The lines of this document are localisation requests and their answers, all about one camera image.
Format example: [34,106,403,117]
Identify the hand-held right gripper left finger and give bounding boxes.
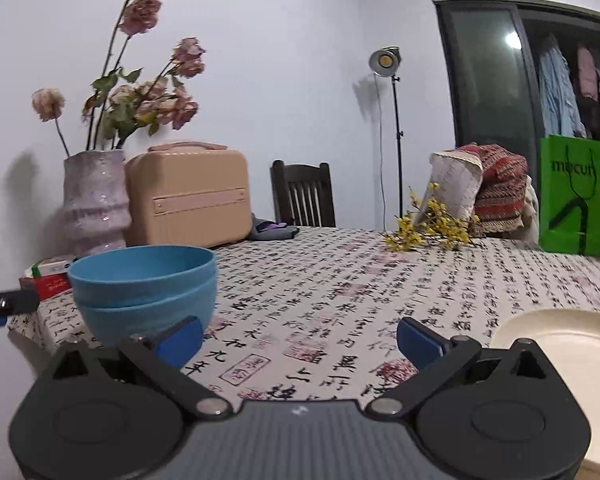
[40,316,234,419]

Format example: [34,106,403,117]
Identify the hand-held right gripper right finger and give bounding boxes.
[366,317,558,419]

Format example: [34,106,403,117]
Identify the blue bowl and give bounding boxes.
[67,245,217,307]
[75,276,217,350]

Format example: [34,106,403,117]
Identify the cream plate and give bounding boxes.
[489,308,600,480]

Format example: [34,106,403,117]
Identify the red box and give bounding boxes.
[20,272,75,301]

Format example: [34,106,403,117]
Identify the green and white tissue pack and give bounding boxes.
[30,255,78,278]

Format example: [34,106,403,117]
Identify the yellow blossom branches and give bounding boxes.
[384,182,481,253]

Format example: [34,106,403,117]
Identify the calligraphy printed tablecloth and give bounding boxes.
[7,226,600,406]

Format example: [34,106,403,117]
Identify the purple textured vase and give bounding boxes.
[60,149,131,258]

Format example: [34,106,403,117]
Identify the grey and purple cloth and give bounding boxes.
[250,217,300,242]

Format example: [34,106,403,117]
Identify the peach ribbed suitcase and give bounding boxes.
[125,141,253,248]

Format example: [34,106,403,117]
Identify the red patterned woven blanket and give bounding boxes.
[452,143,529,235]

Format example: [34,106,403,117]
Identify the chair draped with patterned clothes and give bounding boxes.
[520,175,541,246]

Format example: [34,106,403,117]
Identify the dark wooden chair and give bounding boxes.
[270,160,337,228]

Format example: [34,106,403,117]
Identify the green paper bag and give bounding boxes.
[539,135,600,257]

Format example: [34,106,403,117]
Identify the dried pink rose bouquet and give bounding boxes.
[31,0,207,157]

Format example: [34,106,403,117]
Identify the hanging light blue garment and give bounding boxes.
[537,35,588,138]

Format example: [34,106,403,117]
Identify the studio light on stand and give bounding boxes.
[369,46,406,231]

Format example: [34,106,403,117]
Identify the hanging pink garment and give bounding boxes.
[577,46,598,101]

